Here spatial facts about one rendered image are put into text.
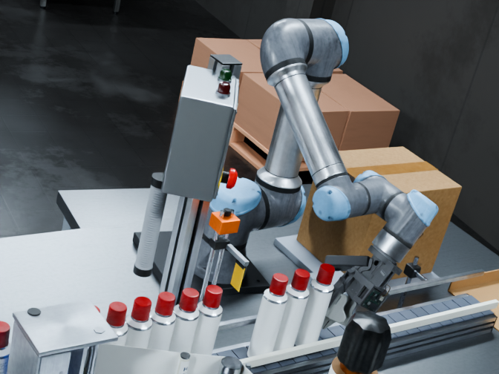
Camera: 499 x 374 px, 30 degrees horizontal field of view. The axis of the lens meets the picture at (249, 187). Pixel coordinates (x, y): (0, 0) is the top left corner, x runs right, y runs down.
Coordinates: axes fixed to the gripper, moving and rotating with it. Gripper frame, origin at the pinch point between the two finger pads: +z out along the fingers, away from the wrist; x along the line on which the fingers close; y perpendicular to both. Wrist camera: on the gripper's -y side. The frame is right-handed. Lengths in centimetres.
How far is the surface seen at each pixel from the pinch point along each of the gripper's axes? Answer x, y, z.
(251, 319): -17.6, -2.5, 7.1
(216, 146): -58, 1, -20
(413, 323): 22.6, 4.5, -10.4
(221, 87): -62, -3, -29
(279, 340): -10.9, 1.7, 7.6
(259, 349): -15.5, 2.3, 10.7
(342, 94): 209, -228, -61
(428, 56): 237, -219, -107
